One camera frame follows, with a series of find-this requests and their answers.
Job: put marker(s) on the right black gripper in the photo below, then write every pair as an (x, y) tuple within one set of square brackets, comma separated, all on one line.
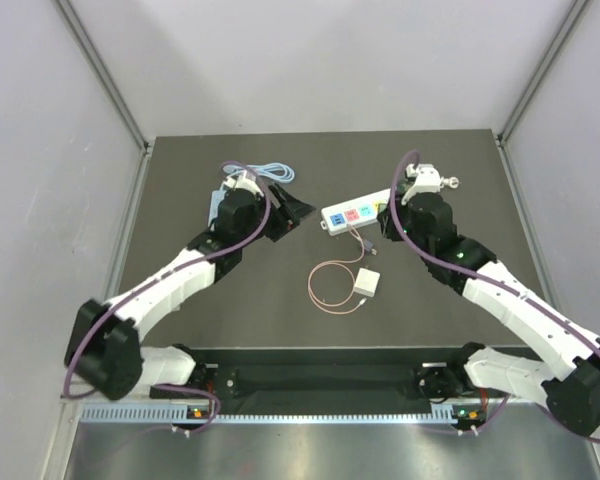
[(389, 227)]

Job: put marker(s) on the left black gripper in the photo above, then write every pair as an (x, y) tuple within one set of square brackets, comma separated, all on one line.
[(284, 222)]

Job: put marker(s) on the white multicolour power strip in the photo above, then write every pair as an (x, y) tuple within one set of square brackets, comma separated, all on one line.
[(358, 212)]

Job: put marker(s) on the white charger block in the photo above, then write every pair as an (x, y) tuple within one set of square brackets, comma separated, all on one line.
[(366, 282)]

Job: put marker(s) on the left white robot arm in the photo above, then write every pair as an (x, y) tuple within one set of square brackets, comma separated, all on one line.
[(105, 348)]

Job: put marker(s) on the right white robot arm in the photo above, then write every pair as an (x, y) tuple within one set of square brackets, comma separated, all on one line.
[(564, 379)]

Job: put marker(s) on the light blue power strip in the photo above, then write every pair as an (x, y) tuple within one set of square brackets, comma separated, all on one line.
[(275, 171)]

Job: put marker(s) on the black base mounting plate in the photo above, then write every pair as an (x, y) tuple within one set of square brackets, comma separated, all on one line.
[(232, 373)]

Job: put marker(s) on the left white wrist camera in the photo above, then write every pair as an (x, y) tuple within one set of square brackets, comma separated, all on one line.
[(243, 180)]

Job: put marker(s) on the left aluminium frame post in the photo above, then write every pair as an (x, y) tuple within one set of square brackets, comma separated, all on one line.
[(88, 48)]

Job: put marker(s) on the aluminium frame post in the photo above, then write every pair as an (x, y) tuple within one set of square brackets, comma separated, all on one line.
[(558, 41), (88, 48)]

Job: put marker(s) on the right aluminium frame post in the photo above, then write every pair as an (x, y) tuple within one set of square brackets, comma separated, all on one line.
[(558, 41)]

